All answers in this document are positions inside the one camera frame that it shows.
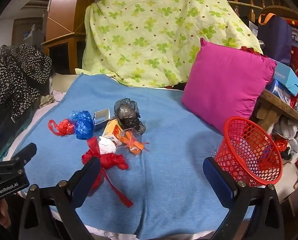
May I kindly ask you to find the black white-spotted garment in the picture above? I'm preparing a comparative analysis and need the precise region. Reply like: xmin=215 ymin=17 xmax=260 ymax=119
xmin=0 ymin=43 xmax=53 ymax=121

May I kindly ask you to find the blue blanket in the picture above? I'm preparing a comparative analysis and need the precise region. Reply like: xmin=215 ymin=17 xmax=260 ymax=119
xmin=12 ymin=74 xmax=257 ymax=240

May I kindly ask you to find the red frilled cushion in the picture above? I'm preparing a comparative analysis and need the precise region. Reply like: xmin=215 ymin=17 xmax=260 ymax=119
xmin=240 ymin=46 xmax=264 ymax=56

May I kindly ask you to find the navy bag with orange handles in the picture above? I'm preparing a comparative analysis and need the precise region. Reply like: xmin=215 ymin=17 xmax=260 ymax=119
xmin=257 ymin=12 xmax=293 ymax=66

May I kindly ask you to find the red mesh basket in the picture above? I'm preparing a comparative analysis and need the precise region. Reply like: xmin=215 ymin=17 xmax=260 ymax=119
xmin=213 ymin=116 xmax=283 ymax=187

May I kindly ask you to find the blue cardboard box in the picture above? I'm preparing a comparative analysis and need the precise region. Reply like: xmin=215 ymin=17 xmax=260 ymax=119
xmin=92 ymin=108 xmax=111 ymax=132

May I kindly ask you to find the small red plastic bag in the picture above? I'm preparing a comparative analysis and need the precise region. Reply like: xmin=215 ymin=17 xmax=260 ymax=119
xmin=48 ymin=119 xmax=76 ymax=137

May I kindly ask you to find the round wooden board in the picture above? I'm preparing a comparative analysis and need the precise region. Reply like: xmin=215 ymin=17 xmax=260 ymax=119
xmin=260 ymin=5 xmax=298 ymax=22

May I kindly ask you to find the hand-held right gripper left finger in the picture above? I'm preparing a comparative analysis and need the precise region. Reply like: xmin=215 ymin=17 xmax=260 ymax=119
xmin=18 ymin=156 xmax=102 ymax=240

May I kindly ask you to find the wooden table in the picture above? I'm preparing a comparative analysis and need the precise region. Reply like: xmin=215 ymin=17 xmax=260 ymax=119
xmin=250 ymin=87 xmax=298 ymax=132

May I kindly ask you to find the large red ribboned plastic bag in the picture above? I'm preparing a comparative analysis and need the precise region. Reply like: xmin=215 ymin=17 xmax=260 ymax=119
xmin=81 ymin=138 xmax=134 ymax=208

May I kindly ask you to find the red bag under table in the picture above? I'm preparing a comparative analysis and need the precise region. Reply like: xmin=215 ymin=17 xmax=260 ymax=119
xmin=274 ymin=139 xmax=290 ymax=153

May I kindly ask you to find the person's left hand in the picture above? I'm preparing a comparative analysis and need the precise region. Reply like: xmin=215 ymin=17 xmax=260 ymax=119
xmin=0 ymin=200 xmax=12 ymax=229

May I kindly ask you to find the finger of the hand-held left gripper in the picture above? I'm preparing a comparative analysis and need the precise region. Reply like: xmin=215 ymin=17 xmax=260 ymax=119
xmin=11 ymin=142 xmax=37 ymax=167

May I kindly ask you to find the black plastic bag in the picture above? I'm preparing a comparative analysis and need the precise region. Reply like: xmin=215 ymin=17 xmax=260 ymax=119
xmin=114 ymin=98 xmax=146 ymax=134

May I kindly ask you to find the clear orange plastic packaging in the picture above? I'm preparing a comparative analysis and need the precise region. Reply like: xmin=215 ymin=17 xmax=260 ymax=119
xmin=117 ymin=127 xmax=150 ymax=159

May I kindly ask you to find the light blue shoe box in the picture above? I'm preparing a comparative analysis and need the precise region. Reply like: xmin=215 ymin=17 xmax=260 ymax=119
xmin=265 ymin=57 xmax=298 ymax=97

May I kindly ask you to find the magenta pillow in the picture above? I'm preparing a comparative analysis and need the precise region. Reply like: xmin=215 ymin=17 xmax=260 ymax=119
xmin=181 ymin=38 xmax=278 ymax=135

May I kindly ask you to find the white plastic bag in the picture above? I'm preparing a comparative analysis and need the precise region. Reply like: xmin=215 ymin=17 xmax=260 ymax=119
xmin=98 ymin=136 xmax=117 ymax=155

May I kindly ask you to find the beige pillow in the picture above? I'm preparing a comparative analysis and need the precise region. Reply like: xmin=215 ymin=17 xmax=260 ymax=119
xmin=50 ymin=74 xmax=77 ymax=93

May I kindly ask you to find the orange cardboard box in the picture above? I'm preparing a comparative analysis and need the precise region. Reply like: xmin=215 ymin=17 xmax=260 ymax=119
xmin=102 ymin=118 xmax=122 ymax=141

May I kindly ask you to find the blue plastic bag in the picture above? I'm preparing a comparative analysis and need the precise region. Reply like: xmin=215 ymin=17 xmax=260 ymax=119
xmin=69 ymin=109 xmax=95 ymax=140

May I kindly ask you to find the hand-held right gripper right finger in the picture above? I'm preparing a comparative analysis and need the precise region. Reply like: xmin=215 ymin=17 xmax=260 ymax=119
xmin=203 ymin=157 xmax=286 ymax=240

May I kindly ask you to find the green clover print quilt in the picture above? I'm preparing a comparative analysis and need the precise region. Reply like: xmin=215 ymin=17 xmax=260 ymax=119
xmin=75 ymin=0 xmax=263 ymax=88

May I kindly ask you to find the wooden cabinet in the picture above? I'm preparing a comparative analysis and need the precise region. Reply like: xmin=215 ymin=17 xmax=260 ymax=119
xmin=41 ymin=0 xmax=100 ymax=75

